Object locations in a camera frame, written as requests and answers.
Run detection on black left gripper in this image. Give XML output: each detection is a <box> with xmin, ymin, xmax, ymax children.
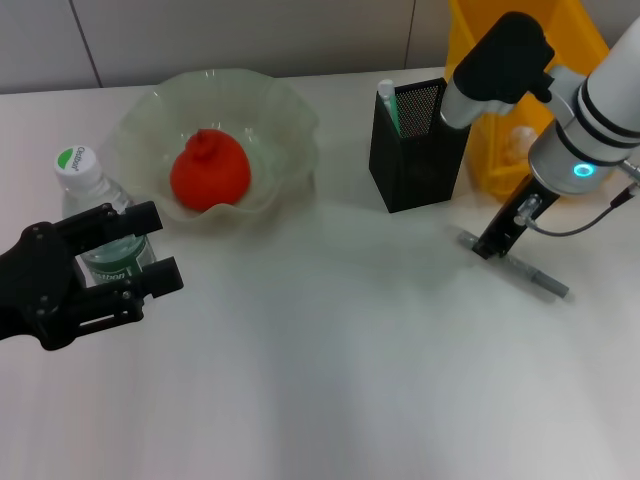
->
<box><xmin>0</xmin><ymin>201</ymin><xmax>185</xmax><ymax>351</ymax></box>

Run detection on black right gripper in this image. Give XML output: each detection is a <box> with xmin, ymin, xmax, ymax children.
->
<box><xmin>473</xmin><ymin>174</ymin><xmax>561</xmax><ymax>260</ymax></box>

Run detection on grey marker pen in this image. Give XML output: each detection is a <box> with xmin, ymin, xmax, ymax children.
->
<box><xmin>458</xmin><ymin>230</ymin><xmax>571</xmax><ymax>300</ymax></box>

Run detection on red toy pomegranate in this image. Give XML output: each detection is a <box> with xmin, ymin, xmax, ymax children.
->
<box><xmin>169</xmin><ymin>128</ymin><xmax>251</xmax><ymax>210</ymax></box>

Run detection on white paper ball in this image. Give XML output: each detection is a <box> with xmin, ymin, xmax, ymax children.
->
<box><xmin>504</xmin><ymin>127</ymin><xmax>539</xmax><ymax>164</ymax></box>

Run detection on clear green-label water bottle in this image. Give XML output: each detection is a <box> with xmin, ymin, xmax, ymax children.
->
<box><xmin>53</xmin><ymin>144</ymin><xmax>157</xmax><ymax>286</ymax></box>

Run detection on green pen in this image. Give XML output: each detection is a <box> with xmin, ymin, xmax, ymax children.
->
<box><xmin>377</xmin><ymin>79</ymin><xmax>401</xmax><ymax>137</ymax></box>

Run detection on black mesh pen holder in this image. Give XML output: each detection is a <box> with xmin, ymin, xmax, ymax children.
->
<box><xmin>369</xmin><ymin>77</ymin><xmax>473</xmax><ymax>215</ymax></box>

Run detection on green glass fruit bowl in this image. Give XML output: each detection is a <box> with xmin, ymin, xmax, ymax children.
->
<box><xmin>107</xmin><ymin>68</ymin><xmax>320</xmax><ymax>226</ymax></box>

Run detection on yellow plastic bin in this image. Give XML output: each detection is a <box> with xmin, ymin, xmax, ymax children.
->
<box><xmin>443</xmin><ymin>0</ymin><xmax>611</xmax><ymax>204</ymax></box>

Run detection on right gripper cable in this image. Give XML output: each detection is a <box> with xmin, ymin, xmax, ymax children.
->
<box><xmin>514</xmin><ymin>159</ymin><xmax>640</xmax><ymax>237</ymax></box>

